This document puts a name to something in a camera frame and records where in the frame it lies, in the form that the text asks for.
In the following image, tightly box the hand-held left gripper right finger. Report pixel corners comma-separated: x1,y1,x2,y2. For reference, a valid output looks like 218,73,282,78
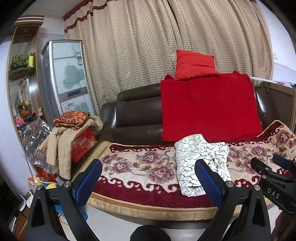
194,159,272,241

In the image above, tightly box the red plastic bag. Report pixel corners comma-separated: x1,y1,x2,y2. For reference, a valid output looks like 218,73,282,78
36,166,58,183

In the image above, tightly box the red pillow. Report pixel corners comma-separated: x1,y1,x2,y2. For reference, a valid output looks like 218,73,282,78
174,49,221,81

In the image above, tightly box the silver floral refrigerator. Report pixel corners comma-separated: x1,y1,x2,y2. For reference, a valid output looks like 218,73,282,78
40,40,96,121

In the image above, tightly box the red blanket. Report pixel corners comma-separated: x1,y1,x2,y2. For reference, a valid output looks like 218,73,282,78
160,71,264,142

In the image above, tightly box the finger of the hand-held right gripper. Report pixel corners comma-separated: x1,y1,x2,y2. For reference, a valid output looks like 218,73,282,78
250,157,279,178
272,154,296,172

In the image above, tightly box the brown leather sofa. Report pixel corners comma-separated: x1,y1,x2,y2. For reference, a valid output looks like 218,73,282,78
76,80,296,222

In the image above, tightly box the wooden display cabinet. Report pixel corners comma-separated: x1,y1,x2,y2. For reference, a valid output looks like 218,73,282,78
6,15,53,130

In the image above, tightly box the beige dotted curtain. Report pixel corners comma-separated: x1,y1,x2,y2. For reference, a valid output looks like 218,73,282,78
63,0,274,116

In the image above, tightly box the person's right forearm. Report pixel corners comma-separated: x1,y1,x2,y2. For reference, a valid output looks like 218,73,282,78
270,210,296,241

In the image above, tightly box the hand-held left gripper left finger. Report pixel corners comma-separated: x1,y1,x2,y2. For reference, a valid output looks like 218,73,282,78
25,159,103,241

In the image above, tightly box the red cardboard box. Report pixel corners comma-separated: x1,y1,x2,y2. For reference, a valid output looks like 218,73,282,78
70,127,97,163

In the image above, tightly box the clear plastic wrap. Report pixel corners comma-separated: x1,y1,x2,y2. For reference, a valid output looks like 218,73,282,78
21,117,59,174

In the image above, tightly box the white rod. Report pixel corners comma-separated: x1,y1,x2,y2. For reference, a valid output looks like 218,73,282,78
248,75,278,83

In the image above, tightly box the white crackle-patterned coat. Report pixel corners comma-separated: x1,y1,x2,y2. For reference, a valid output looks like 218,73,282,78
174,134,232,197

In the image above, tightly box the orange patterned cloth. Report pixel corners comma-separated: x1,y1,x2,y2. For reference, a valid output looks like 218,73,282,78
53,111,92,131

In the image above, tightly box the green ornament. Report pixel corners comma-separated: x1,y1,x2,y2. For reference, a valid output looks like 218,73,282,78
10,53,30,70

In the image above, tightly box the yellow and blue toy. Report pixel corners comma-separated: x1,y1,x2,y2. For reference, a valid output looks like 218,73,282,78
34,177,61,191

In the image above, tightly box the artificial flower arrangement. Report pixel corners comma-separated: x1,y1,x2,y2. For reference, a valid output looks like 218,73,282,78
17,100,35,117

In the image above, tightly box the floral red sofa mat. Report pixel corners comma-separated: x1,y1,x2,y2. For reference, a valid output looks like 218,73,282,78
76,119,296,219

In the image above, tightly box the beige jacket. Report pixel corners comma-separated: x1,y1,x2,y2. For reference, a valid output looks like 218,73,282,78
39,115,104,181

